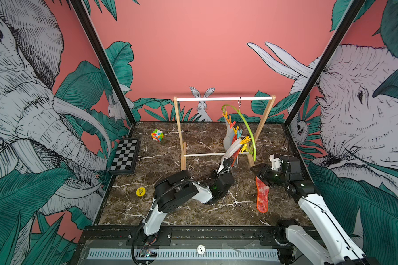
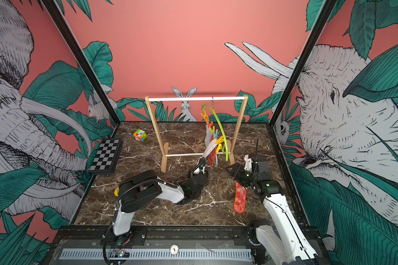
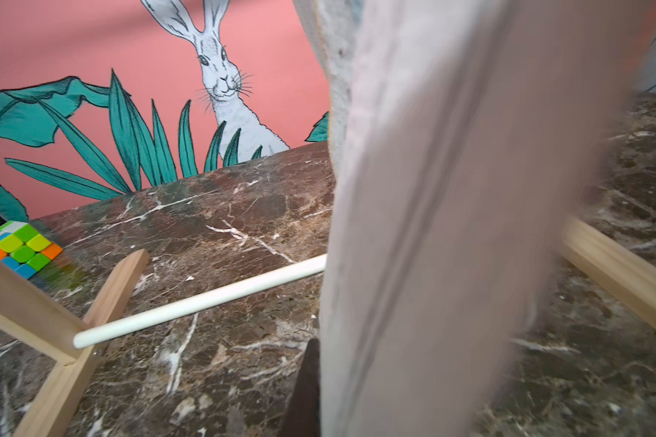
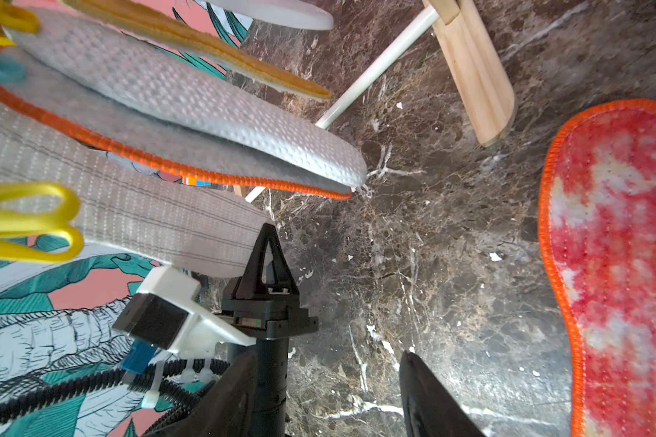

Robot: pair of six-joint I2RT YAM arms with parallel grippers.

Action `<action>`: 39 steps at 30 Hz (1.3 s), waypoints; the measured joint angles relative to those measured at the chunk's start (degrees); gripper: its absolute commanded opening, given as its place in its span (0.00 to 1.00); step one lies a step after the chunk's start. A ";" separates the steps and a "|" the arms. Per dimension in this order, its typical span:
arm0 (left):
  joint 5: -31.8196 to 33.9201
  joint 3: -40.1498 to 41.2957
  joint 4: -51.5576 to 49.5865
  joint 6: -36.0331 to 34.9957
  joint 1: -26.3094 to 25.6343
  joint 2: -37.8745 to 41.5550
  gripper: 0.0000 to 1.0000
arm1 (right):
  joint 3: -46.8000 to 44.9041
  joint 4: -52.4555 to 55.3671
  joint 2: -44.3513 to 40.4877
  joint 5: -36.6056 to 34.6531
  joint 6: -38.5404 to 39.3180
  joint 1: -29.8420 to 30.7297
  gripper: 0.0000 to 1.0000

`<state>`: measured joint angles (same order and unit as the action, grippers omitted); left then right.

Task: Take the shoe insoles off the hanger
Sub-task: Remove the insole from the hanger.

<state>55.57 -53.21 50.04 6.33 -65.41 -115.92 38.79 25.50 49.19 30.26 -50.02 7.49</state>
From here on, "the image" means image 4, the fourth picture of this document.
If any grey textured insole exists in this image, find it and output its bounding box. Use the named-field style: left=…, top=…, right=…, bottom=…
left=7, top=8, right=366, bottom=188

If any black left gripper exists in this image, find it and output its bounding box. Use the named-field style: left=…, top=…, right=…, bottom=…
left=222, top=223, right=319, bottom=436

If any red orange-edged insole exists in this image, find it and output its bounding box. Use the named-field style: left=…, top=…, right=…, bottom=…
left=538, top=99, right=656, bottom=436
left=0, top=47, right=352, bottom=200

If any grey striped insole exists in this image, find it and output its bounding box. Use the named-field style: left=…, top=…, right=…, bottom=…
left=0, top=103, right=271, bottom=278

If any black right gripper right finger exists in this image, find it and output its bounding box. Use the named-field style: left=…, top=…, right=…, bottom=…
left=399, top=351, right=484, bottom=437

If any white smooth insole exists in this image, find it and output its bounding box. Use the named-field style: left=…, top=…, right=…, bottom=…
left=210, top=0, right=333, bottom=31

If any black corrugated cable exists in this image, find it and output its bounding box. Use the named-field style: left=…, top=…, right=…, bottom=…
left=0, top=357, right=231, bottom=437

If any yellow clothes peg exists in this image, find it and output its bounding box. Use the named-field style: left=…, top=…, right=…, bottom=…
left=0, top=182, right=85, bottom=263

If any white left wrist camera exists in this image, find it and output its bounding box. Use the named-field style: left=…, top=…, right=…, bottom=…
left=113, top=266, right=256, bottom=359

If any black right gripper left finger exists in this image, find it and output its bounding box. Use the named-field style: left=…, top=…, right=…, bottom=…
left=144, top=351, right=257, bottom=437

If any yellow-edged insole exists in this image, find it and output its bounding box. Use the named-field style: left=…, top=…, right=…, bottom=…
left=65, top=0, right=333, bottom=101

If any wooden hanger rack frame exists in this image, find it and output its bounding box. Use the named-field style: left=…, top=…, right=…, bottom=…
left=242, top=1, right=519, bottom=210

